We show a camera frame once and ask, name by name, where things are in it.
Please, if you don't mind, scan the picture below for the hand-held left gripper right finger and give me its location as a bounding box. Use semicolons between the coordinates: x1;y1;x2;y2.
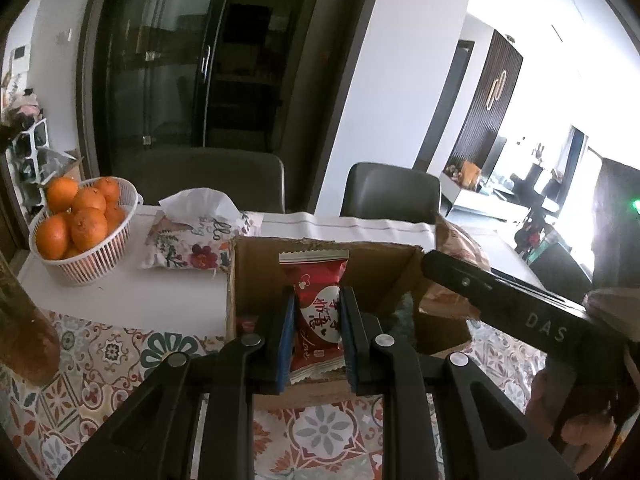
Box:
341;287;576;480

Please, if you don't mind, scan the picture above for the white striped table runner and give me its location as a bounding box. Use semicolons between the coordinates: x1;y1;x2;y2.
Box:
240;210;436;251

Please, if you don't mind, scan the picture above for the white shelf rack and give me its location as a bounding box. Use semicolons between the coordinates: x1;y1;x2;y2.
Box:
10;117;51;206

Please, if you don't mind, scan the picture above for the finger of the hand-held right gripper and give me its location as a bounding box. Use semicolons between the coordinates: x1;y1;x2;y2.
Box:
421;250;507;324

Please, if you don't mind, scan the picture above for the white tissue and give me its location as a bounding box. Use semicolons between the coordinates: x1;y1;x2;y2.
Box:
159;187;242;231

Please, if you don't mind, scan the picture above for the brown cardboard box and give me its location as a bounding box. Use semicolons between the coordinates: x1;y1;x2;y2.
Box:
225;235;473;413

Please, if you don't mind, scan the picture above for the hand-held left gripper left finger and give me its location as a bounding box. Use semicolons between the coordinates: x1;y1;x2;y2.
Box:
57;287;297;480

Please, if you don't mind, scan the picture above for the grey chair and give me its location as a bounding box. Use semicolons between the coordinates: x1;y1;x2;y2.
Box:
340;162;442;224
112;146;286;213
530;242;593;301

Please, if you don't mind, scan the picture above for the person's right hand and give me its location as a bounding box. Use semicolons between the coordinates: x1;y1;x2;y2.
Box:
525;360;621;476

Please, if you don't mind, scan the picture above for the pile of oranges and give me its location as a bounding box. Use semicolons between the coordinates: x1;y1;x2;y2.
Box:
35;176;127;261

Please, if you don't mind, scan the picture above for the white low cabinet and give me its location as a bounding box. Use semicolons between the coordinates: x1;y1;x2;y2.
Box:
440;170;531;221

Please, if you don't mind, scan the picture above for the small brown box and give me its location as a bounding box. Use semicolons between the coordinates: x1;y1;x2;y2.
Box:
44;148;85;183

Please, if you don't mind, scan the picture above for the red candy packet white heart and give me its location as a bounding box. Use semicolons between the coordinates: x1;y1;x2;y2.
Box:
279;249;351;385

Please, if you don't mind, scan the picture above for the brown plastic bag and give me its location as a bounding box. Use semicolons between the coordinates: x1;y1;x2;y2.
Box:
419;215;493;321

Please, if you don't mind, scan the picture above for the floral fabric tissue box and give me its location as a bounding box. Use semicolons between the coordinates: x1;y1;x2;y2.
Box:
137;207;265;272

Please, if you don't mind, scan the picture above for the white slatted plastic basket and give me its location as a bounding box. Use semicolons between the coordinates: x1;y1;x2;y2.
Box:
28;176;143;287

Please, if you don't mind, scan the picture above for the black glass cabinet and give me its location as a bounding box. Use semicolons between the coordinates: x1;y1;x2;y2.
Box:
80;0;386;211

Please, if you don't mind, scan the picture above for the floral patterned table mat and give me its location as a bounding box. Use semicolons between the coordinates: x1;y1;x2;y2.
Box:
0;310;546;480

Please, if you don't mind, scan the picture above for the dark slatted wall panel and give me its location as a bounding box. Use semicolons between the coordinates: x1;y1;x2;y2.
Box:
452;30;525;171

